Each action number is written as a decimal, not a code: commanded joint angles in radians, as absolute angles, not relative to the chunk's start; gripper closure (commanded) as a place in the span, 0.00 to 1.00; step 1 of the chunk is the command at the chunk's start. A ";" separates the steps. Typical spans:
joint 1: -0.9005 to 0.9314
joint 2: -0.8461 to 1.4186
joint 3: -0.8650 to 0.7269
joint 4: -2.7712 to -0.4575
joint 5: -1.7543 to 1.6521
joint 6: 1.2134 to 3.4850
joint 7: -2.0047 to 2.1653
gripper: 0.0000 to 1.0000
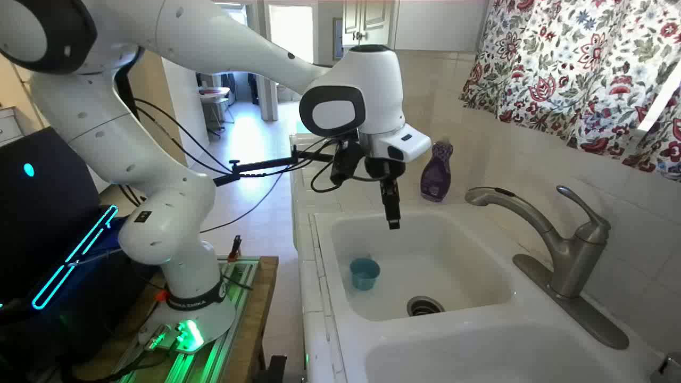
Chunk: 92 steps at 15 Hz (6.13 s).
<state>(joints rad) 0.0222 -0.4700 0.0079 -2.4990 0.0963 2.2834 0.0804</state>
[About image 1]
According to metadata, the white double kitchen sink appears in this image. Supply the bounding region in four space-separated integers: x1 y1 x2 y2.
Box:
291 132 679 383

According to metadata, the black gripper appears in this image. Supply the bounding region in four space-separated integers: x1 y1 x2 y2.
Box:
331 138 406 230

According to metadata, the floral patterned curtain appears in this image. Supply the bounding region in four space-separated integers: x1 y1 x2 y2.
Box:
463 0 681 184

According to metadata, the white wall cabinet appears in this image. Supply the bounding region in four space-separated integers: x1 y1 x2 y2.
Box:
342 0 489 53

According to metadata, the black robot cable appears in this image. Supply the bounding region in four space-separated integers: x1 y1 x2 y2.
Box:
116 61 342 236

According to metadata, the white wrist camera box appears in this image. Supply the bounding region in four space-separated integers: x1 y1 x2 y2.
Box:
372 123 432 162

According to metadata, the metal sink drain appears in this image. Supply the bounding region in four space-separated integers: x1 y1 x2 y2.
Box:
406 296 444 317

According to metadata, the purple soap bottle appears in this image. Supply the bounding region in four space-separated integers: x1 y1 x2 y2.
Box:
421 141 454 202

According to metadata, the blue plastic cup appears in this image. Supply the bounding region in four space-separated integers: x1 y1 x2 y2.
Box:
349 258 382 291

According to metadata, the black laptop with blue lights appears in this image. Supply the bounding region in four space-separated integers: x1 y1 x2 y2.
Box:
0 127 153 375

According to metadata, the brushed metal sink faucet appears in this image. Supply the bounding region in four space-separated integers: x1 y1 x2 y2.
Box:
465 186 630 350

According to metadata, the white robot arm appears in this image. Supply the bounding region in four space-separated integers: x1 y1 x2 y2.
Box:
0 0 406 352

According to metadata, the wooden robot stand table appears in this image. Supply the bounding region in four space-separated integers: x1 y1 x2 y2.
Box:
66 256 278 383

